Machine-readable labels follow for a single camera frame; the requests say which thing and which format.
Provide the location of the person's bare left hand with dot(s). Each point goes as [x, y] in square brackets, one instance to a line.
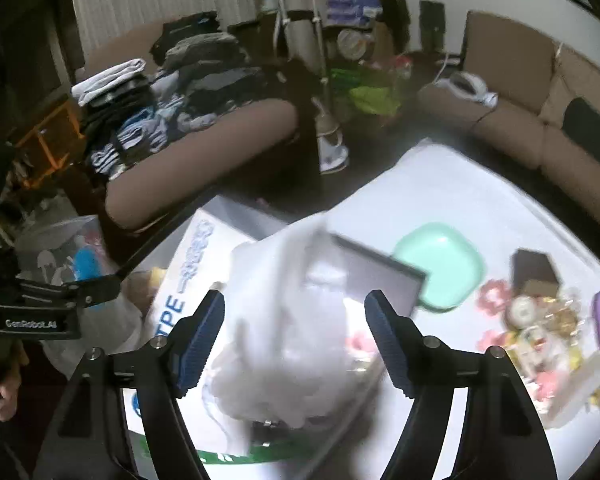
[11, 380]

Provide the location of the mint green plastic tray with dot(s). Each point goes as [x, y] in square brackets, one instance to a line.
[453, 266]

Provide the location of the brown cardboard box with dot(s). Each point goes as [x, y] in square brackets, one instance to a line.
[533, 274]

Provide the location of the finger of the black genrobot left gripper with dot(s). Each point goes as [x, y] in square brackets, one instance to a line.
[80, 294]

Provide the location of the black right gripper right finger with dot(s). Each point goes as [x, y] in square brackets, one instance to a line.
[502, 435]

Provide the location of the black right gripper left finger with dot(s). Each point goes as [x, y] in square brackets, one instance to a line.
[88, 437]

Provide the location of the white plastic bag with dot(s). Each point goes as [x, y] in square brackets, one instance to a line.
[294, 350]

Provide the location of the yellow green bag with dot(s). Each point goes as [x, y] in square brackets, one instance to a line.
[374, 100]

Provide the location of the brown sofa right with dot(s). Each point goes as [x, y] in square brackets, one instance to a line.
[529, 80]

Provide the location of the pink flower cookie cutter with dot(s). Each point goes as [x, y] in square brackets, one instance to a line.
[494, 296]

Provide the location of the black cushion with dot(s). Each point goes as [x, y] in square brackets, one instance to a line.
[582, 126]

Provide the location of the pile of folded clothes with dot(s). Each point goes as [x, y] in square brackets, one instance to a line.
[202, 75]

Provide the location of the white TPE gloves box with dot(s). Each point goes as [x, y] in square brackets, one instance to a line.
[202, 262]

